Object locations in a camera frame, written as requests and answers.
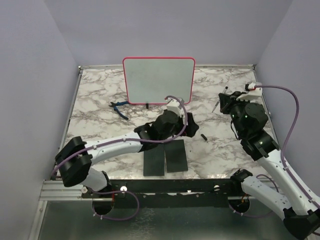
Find purple cable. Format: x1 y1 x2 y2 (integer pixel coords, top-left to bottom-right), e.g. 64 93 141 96
233 84 320 218
51 94 188 221

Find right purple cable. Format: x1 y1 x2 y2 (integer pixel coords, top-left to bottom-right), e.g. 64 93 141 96
233 84 320 218

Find white whiteboard marker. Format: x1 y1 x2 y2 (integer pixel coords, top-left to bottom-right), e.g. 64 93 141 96
211 86 229 113

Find black foam pad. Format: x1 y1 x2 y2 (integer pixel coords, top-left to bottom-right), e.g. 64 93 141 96
143 144 165 177
164 139 188 173

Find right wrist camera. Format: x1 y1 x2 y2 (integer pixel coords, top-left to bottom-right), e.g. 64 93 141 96
236 82 263 101

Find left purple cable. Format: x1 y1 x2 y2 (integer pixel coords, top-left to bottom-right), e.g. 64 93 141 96
51 94 188 221

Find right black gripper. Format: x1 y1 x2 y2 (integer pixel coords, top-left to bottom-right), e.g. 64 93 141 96
219 90 252 137

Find blue handled pliers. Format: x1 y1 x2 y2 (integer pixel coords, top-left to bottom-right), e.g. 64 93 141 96
108 100 130 120

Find right black foam pad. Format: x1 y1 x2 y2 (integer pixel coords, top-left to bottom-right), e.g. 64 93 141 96
164 139 188 173

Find aluminium table frame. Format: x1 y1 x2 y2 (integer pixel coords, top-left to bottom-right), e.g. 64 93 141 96
29 66 298 240

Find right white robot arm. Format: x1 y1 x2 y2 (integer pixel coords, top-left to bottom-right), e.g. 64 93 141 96
218 91 320 240

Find pink framed whiteboard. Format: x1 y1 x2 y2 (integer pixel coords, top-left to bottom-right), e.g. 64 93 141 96
122 56 196 105

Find left black foam pad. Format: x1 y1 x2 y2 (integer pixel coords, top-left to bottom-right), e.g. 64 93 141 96
143 144 165 177

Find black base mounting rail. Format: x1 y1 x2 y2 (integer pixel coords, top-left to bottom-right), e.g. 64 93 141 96
81 178 245 209

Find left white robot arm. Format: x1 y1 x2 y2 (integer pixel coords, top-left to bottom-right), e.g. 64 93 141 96
55 110 199 198

